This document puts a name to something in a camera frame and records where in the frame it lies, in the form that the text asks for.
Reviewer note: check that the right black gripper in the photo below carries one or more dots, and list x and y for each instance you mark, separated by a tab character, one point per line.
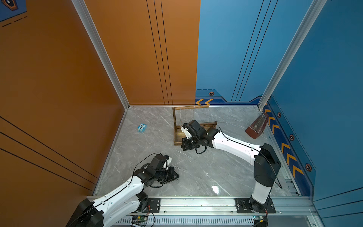
185	146

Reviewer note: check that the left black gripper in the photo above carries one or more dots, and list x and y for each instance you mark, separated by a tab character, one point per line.
170	170

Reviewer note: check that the wooden jewelry display stand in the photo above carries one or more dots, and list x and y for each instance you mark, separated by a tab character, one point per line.
178	134

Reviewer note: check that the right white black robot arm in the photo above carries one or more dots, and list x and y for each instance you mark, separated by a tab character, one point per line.
263	158

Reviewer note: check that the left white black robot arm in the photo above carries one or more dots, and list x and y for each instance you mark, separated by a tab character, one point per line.
129	197

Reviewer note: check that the small blue owl toy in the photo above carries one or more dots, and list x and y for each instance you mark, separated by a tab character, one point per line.
142	128

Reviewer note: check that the left green circuit board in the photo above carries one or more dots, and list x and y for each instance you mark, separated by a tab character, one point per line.
140	220

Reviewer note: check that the green circuit board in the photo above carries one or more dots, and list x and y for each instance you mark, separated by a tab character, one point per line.
140	220
260	221

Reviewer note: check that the dark red metronome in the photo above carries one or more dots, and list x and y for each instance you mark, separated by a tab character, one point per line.
257	128

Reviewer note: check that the right green circuit board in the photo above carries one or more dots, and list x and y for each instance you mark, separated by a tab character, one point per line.
260	221

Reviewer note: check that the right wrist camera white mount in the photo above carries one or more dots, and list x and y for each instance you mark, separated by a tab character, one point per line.
191	129

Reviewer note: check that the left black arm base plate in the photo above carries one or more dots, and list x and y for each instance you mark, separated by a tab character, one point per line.
151	204

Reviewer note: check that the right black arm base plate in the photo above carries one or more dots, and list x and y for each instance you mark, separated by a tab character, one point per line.
249	205

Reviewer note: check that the aluminium front rail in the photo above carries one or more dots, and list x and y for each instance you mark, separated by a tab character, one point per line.
219	205

